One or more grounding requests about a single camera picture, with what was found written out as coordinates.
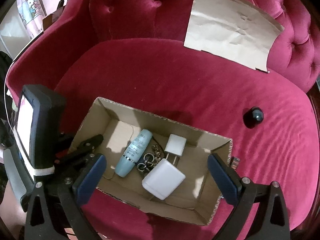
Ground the light blue cosmetic bottle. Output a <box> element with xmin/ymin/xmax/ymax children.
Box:
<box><xmin>115</xmin><ymin>129</ymin><xmax>152</xmax><ymax>178</ymax></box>

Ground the red velvet tufted sofa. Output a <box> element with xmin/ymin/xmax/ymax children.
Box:
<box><xmin>7</xmin><ymin>0</ymin><xmax>319</xmax><ymax>229</ymax></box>

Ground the metal keychain bundle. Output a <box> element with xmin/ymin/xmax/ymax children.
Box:
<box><xmin>136</xmin><ymin>143</ymin><xmax>165</xmax><ymax>176</ymax></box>

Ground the small white charger plug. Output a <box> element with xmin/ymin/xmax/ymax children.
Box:
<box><xmin>164</xmin><ymin>134</ymin><xmax>187</xmax><ymax>166</ymax></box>

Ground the brown cardboard box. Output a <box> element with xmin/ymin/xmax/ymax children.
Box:
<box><xmin>70</xmin><ymin>97</ymin><xmax>233</xmax><ymax>225</ymax></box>

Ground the black and white bottle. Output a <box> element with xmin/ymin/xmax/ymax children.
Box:
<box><xmin>243</xmin><ymin>107</ymin><xmax>264</xmax><ymax>129</ymax></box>

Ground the large white power adapter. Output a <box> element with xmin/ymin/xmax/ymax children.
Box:
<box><xmin>142</xmin><ymin>159</ymin><xmax>185</xmax><ymax>200</ymax></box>

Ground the hello kitty pink curtain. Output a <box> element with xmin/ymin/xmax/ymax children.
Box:
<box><xmin>16</xmin><ymin>0</ymin><xmax>47</xmax><ymax>36</ymax></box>

